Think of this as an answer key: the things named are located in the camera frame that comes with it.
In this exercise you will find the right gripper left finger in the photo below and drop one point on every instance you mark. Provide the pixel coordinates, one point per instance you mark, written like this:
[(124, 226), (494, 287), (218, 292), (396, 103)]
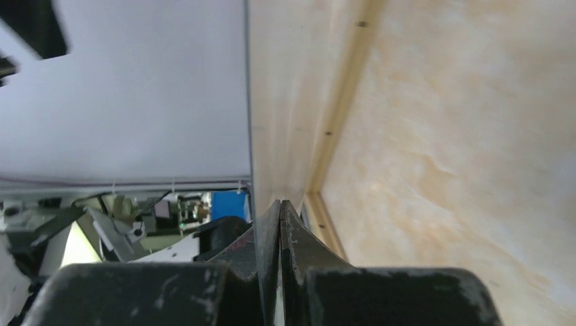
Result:
[(235, 287)]

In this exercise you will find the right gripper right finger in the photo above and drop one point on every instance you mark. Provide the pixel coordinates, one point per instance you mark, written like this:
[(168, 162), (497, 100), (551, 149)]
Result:
[(322, 289)]

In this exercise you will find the wooden picture frame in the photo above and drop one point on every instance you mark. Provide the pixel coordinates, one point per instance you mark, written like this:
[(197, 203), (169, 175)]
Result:
[(360, 36)]

